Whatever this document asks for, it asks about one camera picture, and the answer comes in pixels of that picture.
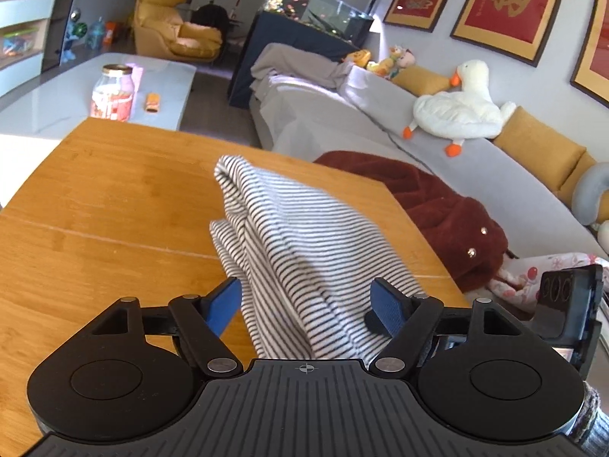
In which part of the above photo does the yellow sofa cushion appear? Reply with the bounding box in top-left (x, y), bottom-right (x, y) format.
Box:
top-left (493, 106), bottom-right (587, 190)
top-left (556, 151), bottom-right (599, 208)
top-left (392, 66), bottom-right (450, 97)

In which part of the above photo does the colourful plush doll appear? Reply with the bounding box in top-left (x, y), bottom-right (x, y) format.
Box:
top-left (366, 45), bottom-right (416, 79)

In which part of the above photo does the yellow plush toy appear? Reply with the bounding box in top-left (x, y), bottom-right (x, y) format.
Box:
top-left (345, 49), bottom-right (372, 70)

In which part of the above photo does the grey neck pillow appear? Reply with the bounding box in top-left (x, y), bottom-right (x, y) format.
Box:
top-left (571, 162), bottom-right (609, 229)

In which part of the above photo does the grey covered sofa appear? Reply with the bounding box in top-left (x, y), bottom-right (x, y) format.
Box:
top-left (250, 64), bottom-right (609, 305)

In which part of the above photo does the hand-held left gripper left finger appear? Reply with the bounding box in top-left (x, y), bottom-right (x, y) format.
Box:
top-left (90, 277), bottom-right (242, 376)

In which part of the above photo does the blue water bottle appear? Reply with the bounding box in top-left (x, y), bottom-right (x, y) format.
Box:
top-left (86, 16), bottom-right (106, 51)

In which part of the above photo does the glass fish tank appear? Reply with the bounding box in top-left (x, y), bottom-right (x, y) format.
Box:
top-left (263, 0), bottom-right (375, 39)

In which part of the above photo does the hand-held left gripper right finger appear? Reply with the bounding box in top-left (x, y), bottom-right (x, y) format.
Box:
top-left (370, 277), bottom-right (524, 378)

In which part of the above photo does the blue robot toy figure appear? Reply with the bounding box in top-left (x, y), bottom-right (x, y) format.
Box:
top-left (61, 7), bottom-right (81, 62)

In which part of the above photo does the large red framed picture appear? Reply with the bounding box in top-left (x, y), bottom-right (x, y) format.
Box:
top-left (450, 0), bottom-right (572, 67)

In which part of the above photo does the clear plastic storage container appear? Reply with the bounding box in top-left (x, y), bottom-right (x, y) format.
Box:
top-left (2, 29), bottom-right (36, 58)

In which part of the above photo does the white coffee table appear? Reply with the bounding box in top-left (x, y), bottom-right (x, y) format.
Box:
top-left (0, 52), bottom-right (197, 141)

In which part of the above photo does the yellow lounge armchair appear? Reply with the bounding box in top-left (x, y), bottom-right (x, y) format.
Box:
top-left (132, 0), bottom-right (223, 64)

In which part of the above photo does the striped white black shirt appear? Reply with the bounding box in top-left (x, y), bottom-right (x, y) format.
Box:
top-left (209, 153), bottom-right (431, 360)

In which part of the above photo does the white goose plush toy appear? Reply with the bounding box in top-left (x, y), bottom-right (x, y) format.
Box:
top-left (402, 59), bottom-right (517, 158)

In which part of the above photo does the glass jar with red label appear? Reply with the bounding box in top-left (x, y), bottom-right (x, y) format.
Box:
top-left (90, 64), bottom-right (135, 122)

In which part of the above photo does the pink floral pyjama cloth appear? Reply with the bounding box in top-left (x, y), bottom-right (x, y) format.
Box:
top-left (485, 252), bottom-right (609, 308)

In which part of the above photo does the white wooden television cabinet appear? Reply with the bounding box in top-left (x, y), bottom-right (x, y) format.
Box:
top-left (0, 0), bottom-right (72, 101)

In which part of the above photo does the dark blue fish tank cabinet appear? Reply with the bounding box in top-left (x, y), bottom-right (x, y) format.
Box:
top-left (228, 11), bottom-right (362, 109)

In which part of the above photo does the dark red fleece jacket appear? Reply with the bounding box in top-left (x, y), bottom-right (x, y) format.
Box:
top-left (313, 151), bottom-right (510, 292)

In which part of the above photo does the black chair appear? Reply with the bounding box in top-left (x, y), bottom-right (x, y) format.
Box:
top-left (191, 4), bottom-right (230, 39)

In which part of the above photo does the grey beige blanket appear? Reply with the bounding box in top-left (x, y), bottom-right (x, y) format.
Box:
top-left (250, 43), bottom-right (355, 101)

